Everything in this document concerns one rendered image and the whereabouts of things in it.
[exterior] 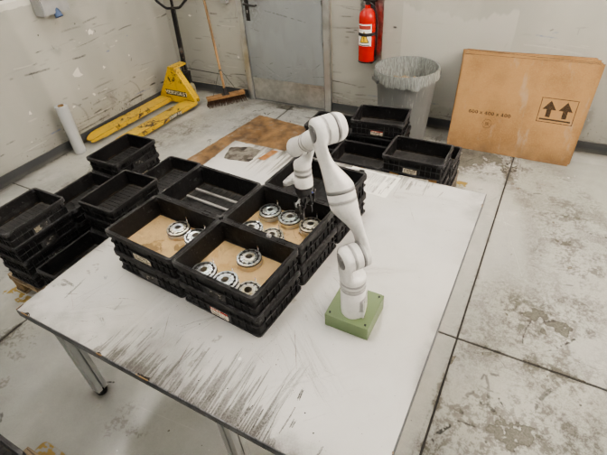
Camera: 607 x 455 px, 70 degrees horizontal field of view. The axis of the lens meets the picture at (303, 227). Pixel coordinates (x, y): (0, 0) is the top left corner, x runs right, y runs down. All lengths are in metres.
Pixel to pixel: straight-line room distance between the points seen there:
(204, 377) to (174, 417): 0.81
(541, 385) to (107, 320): 2.06
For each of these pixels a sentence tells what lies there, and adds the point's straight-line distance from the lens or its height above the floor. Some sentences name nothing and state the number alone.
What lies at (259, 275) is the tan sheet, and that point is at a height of 0.83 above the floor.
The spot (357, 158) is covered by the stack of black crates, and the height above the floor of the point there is 0.38.
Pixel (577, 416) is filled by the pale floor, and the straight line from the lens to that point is 2.55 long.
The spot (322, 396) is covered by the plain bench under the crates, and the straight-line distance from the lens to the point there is 1.54.
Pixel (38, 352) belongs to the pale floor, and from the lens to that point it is 3.02.
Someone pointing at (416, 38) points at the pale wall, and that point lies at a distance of 4.41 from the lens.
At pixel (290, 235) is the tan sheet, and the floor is 0.83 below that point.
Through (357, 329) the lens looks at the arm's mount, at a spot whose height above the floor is 0.74.
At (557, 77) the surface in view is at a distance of 4.16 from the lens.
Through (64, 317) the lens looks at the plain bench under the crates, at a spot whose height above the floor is 0.70.
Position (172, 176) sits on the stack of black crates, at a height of 0.38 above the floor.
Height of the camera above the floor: 2.04
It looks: 39 degrees down
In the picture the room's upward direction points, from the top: 5 degrees counter-clockwise
